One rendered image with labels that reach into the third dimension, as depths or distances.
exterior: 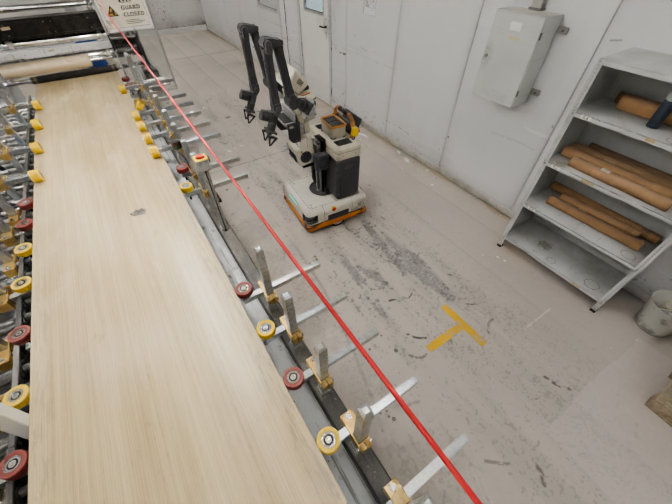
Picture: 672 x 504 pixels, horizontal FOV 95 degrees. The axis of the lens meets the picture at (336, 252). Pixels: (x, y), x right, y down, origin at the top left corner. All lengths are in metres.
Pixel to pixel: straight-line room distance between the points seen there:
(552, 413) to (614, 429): 0.34
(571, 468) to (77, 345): 2.56
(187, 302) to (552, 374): 2.33
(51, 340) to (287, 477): 1.13
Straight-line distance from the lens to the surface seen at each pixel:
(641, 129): 2.66
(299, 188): 3.16
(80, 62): 4.84
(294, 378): 1.27
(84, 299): 1.85
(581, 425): 2.62
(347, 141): 2.81
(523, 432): 2.42
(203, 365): 1.39
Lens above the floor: 2.09
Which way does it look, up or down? 47 degrees down
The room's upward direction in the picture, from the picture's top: straight up
